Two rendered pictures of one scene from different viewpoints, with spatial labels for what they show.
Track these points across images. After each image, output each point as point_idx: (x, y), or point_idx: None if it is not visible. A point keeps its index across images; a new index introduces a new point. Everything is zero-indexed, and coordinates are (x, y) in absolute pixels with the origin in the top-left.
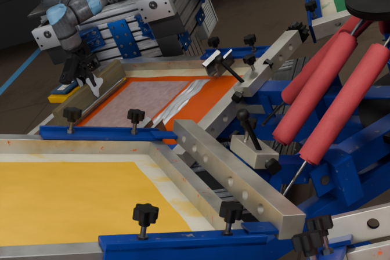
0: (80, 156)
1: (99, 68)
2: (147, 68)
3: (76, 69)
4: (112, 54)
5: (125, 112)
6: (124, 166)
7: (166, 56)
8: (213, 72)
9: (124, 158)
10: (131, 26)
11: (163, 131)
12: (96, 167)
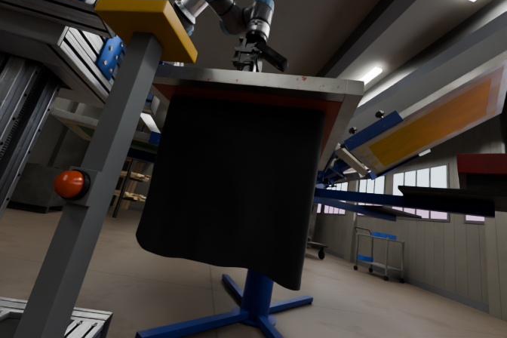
0: (387, 132)
1: (65, 33)
2: None
3: (260, 60)
4: (93, 41)
5: None
6: (374, 145)
7: (152, 106)
8: None
9: (369, 143)
10: (124, 44)
11: (343, 143)
12: (386, 139)
